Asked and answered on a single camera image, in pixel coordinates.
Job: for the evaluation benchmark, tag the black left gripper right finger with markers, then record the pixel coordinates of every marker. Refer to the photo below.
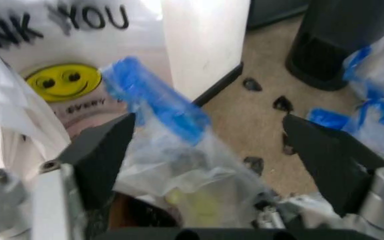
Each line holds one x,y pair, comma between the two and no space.
332,165

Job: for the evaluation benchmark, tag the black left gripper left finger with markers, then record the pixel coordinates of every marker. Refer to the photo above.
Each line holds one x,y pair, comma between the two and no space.
98,155

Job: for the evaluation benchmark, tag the clear garbage bag blue band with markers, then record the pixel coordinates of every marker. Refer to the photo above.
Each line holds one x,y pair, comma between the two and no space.
165,105

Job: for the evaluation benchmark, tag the clear bag with blue tie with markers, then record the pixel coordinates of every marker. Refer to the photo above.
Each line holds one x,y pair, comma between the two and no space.
379,85

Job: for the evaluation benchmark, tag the white smiley thank-you plastic bag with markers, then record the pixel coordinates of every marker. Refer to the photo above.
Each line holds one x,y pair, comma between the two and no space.
78,42

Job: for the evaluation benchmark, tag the dark grey trash bin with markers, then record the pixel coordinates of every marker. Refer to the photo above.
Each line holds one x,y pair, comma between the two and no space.
338,37

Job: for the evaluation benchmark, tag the dark brown container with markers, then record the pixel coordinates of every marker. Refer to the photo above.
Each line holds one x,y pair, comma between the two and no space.
138,212

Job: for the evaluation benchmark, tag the dark cabinet base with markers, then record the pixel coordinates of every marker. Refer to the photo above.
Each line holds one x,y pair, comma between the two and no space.
272,12

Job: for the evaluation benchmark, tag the silver metal bracket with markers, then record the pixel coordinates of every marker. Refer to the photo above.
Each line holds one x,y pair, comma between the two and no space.
272,215

